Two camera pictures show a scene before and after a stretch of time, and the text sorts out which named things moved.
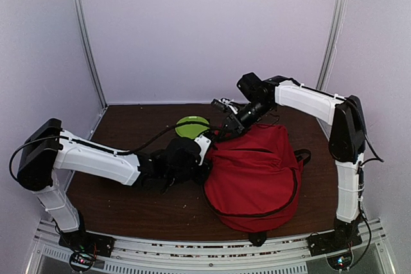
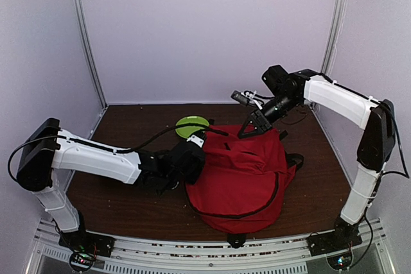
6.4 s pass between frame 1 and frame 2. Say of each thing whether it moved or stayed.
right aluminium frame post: stayed
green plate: stayed
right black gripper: moved
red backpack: moved
